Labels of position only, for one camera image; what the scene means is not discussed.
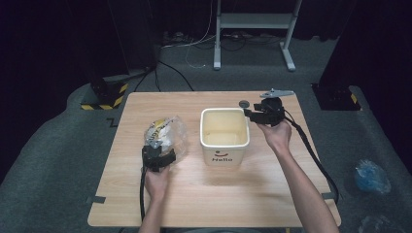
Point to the person's right hand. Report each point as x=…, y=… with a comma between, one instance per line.
x=277, y=137

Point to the black stand base yellow mark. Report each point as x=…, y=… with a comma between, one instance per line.
x=336, y=97

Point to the cream square plastic bin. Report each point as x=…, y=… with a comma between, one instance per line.
x=223, y=155

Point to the person's left hand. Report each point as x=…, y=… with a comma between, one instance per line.
x=157, y=184

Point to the grey tape piece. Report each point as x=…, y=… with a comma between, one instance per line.
x=327, y=195
x=96, y=199

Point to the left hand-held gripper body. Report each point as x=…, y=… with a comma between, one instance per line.
x=157, y=160

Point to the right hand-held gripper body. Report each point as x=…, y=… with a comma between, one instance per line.
x=272, y=111

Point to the grey metal stand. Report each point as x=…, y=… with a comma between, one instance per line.
x=254, y=21

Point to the clear plastic bag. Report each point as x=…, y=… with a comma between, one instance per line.
x=168, y=134

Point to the blue plastic bag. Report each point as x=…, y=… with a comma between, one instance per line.
x=372, y=178

